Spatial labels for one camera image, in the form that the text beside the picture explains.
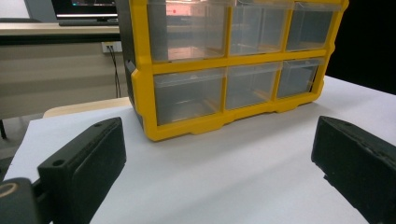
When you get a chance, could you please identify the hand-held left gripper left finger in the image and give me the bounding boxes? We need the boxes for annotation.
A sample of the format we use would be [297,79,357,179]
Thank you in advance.
[36,117,127,224]

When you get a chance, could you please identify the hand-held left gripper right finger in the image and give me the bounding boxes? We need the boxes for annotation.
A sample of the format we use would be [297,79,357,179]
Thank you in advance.
[310,115,396,224]

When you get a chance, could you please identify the yellow drawer cabinet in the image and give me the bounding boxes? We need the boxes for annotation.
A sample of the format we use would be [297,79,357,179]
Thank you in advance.
[115,0,350,143]

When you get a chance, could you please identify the beige desk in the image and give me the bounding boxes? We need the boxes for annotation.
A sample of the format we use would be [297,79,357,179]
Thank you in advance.
[0,21,129,121]

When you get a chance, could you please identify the set of clear plastic drawers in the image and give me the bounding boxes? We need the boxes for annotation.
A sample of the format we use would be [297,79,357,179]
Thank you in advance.
[147,0,344,127]

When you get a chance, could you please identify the white table sheet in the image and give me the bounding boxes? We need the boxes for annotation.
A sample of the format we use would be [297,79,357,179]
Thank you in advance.
[3,75,396,224]

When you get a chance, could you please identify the black keyboard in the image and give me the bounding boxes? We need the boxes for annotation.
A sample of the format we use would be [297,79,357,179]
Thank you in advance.
[58,18,120,27]

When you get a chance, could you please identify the black monitor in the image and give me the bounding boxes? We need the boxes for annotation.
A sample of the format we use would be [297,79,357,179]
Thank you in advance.
[50,0,120,21]

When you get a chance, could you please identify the black cable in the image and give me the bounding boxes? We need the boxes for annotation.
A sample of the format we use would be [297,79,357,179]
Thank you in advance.
[107,46,122,99]

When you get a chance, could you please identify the white wall socket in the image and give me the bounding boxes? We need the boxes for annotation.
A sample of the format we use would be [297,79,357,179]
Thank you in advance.
[101,40,123,54]

